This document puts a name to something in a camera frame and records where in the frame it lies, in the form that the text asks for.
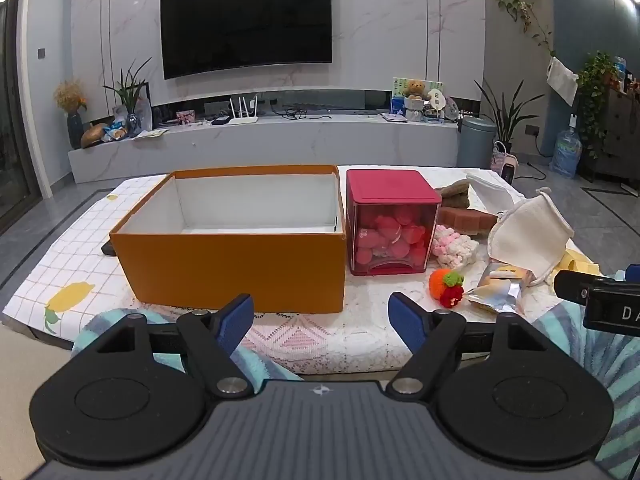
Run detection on dark drawer cabinet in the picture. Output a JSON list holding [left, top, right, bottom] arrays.
[[580, 77, 640, 184]]

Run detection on person's left striped trouser leg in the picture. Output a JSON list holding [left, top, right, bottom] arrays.
[[72, 307, 306, 397]]

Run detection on small pink space heater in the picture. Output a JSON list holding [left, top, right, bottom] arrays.
[[489, 140, 521, 184]]

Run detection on red lidded storage box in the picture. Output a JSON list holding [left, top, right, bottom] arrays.
[[345, 168, 443, 277]]

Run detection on bushy green potted plant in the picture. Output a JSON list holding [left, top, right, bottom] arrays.
[[577, 50, 621, 159]]

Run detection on white tissue paper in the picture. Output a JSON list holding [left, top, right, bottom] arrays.
[[464, 172, 526, 212]]

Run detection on orange cardboard box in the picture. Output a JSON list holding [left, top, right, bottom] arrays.
[[108, 164, 347, 314]]

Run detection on blue vase with dried flowers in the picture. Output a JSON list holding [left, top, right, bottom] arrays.
[[53, 78, 89, 150]]

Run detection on green printed card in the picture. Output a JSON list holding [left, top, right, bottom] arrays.
[[392, 77, 445, 111]]

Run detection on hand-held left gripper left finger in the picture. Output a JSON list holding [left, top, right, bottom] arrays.
[[95, 293, 255, 399]]

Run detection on grey pedal trash can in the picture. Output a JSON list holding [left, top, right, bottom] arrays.
[[455, 114, 499, 170]]

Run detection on hanging vine plant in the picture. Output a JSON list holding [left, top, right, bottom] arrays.
[[494, 0, 556, 56]]

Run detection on yellow plastic bag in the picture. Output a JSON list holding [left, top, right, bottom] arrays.
[[552, 247, 601, 281]]

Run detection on brown yarn skein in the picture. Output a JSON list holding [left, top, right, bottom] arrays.
[[433, 179, 471, 210]]

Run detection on round brown bread loaf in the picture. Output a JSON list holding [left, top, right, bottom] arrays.
[[79, 122, 109, 150]]

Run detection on cream fabric bag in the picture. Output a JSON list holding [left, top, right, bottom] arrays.
[[487, 187, 576, 287]]

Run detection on white marble television cabinet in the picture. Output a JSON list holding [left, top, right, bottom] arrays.
[[67, 112, 461, 186]]

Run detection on black cables bundle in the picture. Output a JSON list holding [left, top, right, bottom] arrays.
[[279, 107, 334, 122]]

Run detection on black flat television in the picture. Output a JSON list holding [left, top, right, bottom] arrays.
[[159, 0, 334, 80]]

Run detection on long-leaf potted plant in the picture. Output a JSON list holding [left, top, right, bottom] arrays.
[[473, 77, 546, 156]]

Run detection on blue water bottle jug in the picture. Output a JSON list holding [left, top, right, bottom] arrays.
[[548, 128, 584, 180]]

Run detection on white checked lemon tablecloth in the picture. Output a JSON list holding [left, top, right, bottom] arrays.
[[0, 162, 626, 376]]

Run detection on pink white fluffy cloth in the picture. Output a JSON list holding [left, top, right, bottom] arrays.
[[430, 224, 480, 270]]

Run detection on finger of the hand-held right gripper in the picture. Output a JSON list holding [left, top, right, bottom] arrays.
[[553, 269, 603, 307]]

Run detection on silver snack packet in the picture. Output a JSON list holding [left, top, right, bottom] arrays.
[[462, 259, 536, 315]]

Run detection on crocheted orange strawberry toy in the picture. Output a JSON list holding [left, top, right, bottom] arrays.
[[428, 268, 466, 307]]

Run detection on white wifi router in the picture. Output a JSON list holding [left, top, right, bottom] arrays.
[[227, 94, 260, 126]]

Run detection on green leafy plant in vase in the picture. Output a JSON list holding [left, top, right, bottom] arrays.
[[102, 57, 154, 136]]

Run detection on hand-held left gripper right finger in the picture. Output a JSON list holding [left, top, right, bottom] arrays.
[[387, 290, 547, 396]]

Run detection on hanging white cloth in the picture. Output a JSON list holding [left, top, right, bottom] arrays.
[[545, 55, 580, 107]]

